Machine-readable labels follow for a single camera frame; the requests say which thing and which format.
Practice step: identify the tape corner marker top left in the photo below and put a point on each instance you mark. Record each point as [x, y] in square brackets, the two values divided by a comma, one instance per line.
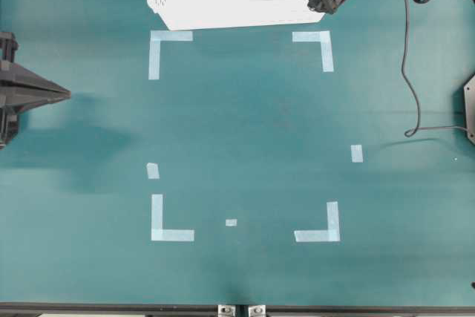
[157, 37]

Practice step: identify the tape corner marker top right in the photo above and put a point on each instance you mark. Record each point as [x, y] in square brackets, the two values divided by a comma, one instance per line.
[323, 38]

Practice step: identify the small tape marker bottom centre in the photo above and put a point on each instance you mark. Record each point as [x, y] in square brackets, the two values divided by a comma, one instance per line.
[231, 222]

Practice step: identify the tape corner marker bottom right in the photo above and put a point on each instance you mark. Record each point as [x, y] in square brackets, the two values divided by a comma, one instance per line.
[329, 235]

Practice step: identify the tape corner marker bottom left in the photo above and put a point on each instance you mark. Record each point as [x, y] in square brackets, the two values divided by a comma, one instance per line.
[158, 230]

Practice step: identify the metal bracket left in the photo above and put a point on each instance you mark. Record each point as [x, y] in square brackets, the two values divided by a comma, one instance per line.
[226, 310]

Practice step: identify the metal bracket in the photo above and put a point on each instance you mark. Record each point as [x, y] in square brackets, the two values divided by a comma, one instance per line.
[226, 310]
[257, 311]

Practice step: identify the metal bracket right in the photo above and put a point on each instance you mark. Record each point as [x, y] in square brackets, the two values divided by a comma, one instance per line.
[257, 311]

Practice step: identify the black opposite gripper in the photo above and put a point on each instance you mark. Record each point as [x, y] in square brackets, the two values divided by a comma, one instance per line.
[15, 75]

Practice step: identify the small tape marker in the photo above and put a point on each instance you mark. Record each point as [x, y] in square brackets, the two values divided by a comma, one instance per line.
[153, 171]
[357, 155]
[231, 222]

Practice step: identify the black aluminium frame rail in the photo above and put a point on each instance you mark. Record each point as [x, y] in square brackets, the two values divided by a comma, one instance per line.
[37, 309]

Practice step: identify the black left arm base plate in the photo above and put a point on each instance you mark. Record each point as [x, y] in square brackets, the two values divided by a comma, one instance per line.
[469, 101]

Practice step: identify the tape corner marker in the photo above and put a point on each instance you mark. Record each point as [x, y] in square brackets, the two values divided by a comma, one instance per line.
[323, 38]
[329, 235]
[158, 230]
[157, 37]

